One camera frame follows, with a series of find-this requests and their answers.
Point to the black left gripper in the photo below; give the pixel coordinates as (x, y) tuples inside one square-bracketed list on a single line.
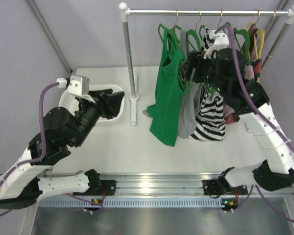
[(103, 104)]

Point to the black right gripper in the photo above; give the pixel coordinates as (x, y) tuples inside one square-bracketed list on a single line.
[(197, 60)]

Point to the green tank top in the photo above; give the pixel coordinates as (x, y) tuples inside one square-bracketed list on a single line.
[(168, 95)]

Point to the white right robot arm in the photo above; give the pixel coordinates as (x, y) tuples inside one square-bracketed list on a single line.
[(276, 171)]

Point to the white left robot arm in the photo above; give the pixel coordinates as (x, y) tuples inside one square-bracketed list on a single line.
[(21, 186)]

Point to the grey tank top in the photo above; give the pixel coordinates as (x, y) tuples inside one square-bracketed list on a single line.
[(173, 113)]

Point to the mauve pink top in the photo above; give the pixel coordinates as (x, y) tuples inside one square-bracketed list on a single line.
[(246, 70)]

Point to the black white striped top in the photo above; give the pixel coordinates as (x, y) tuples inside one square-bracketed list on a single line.
[(201, 114)]

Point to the yellow hanger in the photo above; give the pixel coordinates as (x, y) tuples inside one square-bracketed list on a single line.
[(256, 39)]

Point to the white plastic basket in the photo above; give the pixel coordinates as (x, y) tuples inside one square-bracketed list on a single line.
[(69, 102)]

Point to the metal clothes rack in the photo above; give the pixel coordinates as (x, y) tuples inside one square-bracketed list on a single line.
[(125, 12)]

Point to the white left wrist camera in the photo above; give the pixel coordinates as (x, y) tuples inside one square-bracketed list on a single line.
[(76, 85)]

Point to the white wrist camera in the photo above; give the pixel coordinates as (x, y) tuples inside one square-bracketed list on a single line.
[(214, 41), (76, 85)]

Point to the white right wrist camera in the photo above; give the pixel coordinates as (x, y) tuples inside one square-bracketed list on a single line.
[(214, 41)]

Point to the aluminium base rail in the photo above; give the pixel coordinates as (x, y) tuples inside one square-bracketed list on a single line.
[(198, 190)]

